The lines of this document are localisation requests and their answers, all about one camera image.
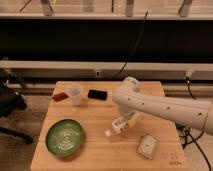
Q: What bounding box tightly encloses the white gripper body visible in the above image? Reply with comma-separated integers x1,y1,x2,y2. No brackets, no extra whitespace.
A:
112,112,140,131

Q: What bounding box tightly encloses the white plastic bottle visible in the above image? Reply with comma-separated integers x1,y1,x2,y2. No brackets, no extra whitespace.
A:
105,116,136,137

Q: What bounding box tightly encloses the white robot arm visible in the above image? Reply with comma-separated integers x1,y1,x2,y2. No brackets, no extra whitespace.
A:
112,77,213,136

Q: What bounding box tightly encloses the green ceramic bowl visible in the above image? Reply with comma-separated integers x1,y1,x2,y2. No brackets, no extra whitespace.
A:
45,119,85,157

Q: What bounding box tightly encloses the white rectangular sponge box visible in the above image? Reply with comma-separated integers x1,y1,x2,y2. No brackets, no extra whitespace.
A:
138,134,157,159

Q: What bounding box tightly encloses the black rectangular phone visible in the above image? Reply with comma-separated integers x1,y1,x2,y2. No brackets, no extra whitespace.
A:
88,89,107,100

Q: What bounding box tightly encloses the translucent plastic cup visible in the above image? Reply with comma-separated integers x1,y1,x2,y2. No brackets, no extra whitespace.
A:
65,84,82,106

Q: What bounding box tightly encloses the small brown red block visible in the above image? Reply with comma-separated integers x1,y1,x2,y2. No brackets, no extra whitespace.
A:
52,92,68,102

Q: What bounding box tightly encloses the black office chair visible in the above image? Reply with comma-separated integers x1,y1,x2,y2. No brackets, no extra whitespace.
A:
0,69,33,144

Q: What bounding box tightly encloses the wall power outlet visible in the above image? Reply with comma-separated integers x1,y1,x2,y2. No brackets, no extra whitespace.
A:
95,71,101,78

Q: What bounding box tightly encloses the black floor cable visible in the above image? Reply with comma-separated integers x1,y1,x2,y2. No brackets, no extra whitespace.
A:
179,77,213,171

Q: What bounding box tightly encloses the black hanging cable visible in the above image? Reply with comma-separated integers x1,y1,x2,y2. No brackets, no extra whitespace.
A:
111,10,150,81

